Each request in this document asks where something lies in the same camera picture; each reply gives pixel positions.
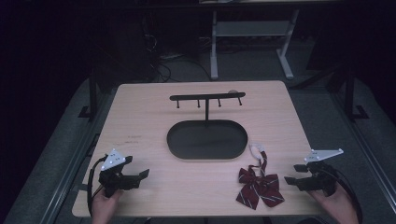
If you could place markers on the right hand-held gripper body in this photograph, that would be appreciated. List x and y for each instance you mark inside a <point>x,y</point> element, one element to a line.
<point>319,180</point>

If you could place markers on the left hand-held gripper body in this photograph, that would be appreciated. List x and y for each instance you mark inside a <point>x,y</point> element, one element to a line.
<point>115,180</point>

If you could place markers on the dark red striped bow tie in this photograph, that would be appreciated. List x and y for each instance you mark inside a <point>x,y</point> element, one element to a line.
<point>260,188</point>

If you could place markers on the black hook rack with tray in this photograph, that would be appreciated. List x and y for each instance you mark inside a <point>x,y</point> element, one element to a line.
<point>207,140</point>

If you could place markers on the person's left hand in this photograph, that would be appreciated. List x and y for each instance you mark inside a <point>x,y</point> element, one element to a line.
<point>104,207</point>

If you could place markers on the person's right hand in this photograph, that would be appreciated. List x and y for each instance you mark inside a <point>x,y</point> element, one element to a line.
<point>336,207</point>

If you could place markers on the black metal stand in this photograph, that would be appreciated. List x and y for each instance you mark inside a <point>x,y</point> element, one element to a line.
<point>92,93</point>
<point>350,93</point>

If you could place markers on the grey metal desk frame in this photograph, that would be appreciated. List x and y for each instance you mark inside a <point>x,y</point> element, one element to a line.
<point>249,28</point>

